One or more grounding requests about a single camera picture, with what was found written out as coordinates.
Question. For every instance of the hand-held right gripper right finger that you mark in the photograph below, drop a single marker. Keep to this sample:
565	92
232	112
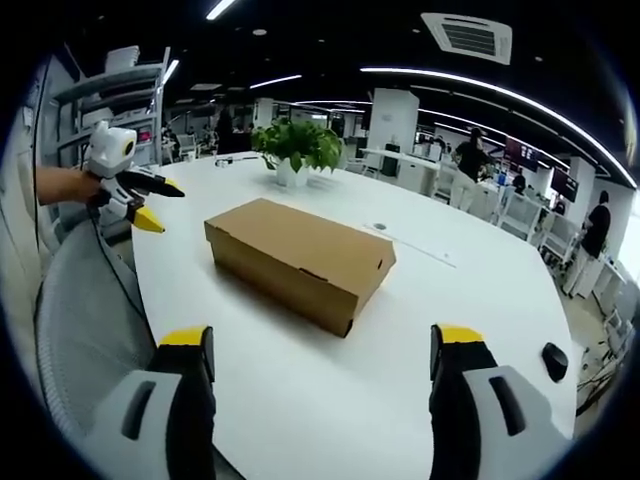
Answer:
475	415

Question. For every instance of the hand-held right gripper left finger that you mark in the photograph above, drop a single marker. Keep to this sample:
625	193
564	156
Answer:
160	415

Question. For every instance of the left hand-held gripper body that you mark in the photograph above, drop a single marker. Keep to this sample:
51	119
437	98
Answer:
111	150

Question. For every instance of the brown cardboard shoe box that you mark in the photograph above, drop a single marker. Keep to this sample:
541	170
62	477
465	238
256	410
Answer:
300	260

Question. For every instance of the person's left hand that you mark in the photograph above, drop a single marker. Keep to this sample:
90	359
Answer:
75	186

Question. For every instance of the grey metal shelf rack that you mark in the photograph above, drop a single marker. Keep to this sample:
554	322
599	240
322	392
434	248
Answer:
107	107

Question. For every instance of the black computer mouse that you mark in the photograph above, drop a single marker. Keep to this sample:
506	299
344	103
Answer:
555	361

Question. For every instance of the grey mesh office chair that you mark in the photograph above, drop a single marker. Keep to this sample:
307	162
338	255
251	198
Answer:
87	325

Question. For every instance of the green potted plant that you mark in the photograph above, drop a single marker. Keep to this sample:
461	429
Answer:
296	147

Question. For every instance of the white standing desk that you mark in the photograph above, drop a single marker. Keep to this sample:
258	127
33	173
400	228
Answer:
400	162

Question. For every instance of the ceiling air conditioner vent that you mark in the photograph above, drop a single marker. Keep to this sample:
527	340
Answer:
467	36

